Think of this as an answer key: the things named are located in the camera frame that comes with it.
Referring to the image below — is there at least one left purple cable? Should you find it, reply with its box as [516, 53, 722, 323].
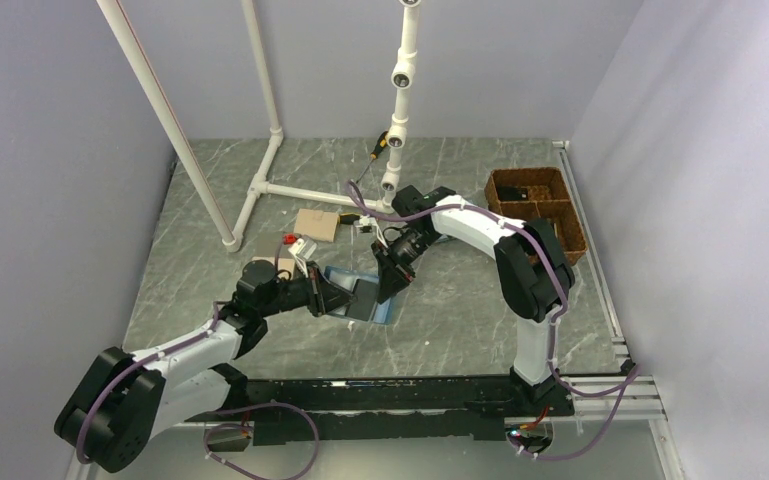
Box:
[74, 238, 321, 480]

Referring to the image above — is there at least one silver grey credit card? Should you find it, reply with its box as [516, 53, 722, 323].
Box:
[351, 279, 378, 322]

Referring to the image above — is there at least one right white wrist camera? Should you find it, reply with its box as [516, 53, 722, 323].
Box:
[353, 216, 380, 234]

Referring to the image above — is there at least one black yellow screwdriver far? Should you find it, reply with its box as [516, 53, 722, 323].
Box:
[355, 131, 388, 184]

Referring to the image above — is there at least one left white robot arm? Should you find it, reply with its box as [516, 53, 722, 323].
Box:
[54, 260, 356, 473]

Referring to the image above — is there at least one tan card holder upper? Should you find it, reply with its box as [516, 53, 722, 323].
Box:
[292, 209, 340, 242]

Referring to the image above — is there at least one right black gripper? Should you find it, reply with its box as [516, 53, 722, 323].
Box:
[370, 228, 441, 305]

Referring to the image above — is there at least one teal blue card holder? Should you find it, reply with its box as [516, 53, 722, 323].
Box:
[325, 266, 393, 325]

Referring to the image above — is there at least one aluminium frame rail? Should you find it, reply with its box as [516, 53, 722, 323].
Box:
[65, 337, 687, 480]

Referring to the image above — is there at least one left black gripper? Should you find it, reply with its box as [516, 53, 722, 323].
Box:
[259, 261, 356, 318]

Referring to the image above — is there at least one black yellow screwdriver near pipe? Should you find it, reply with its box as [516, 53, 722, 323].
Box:
[338, 213, 361, 226]

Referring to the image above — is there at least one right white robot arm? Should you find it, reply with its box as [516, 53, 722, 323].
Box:
[371, 186, 575, 416]

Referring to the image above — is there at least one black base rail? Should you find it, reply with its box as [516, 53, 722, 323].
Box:
[180, 374, 574, 447]

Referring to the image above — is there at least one purple cable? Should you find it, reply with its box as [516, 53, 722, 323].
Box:
[345, 180, 640, 463]
[74, 238, 321, 480]

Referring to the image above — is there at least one beige card holder lower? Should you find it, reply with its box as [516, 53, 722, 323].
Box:
[273, 257, 296, 280]

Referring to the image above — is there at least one brown wicker basket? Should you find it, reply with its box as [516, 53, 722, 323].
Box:
[484, 167, 587, 265]

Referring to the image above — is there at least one white PVC pipe frame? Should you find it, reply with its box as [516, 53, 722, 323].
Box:
[96, 0, 424, 254]

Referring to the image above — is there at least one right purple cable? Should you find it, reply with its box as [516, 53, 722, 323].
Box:
[345, 180, 640, 463]

